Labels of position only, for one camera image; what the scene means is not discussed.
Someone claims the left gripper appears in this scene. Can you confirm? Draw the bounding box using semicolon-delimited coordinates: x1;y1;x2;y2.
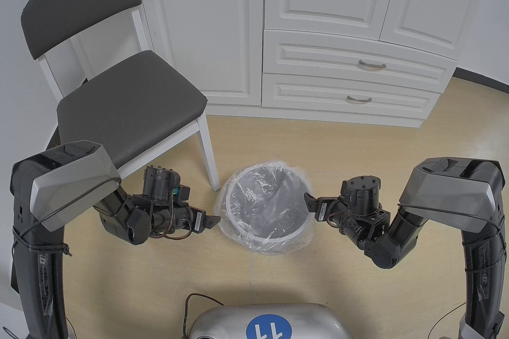
167;206;208;235

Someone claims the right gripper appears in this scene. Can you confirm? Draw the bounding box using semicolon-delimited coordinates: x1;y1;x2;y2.
316;197;347;228

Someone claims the clear plastic bag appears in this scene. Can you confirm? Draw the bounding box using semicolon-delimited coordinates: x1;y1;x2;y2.
213;158;315;256

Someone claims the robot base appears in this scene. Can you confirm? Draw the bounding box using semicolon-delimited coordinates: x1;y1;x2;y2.
192;303;354;339

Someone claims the white trash bin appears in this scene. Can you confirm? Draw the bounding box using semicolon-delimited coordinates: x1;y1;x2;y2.
223;164;313;254

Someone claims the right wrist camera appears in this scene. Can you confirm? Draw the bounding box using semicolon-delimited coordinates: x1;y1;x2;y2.
337;179;351;204

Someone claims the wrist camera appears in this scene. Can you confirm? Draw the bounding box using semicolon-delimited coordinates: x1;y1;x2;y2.
337;179;351;204
170;184;191;208

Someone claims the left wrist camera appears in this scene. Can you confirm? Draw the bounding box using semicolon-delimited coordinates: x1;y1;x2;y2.
170;184;191;208

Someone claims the black cable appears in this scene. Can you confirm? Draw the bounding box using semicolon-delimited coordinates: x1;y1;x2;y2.
182;293;224;339
434;301;467;339

